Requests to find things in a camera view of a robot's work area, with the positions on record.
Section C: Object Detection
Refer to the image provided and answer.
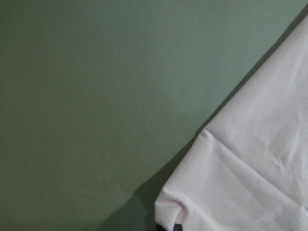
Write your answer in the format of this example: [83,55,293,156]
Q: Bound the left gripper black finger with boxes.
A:
[173,224,182,231]

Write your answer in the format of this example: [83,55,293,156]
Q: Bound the pink Snoopy t-shirt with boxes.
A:
[154,17,308,231]

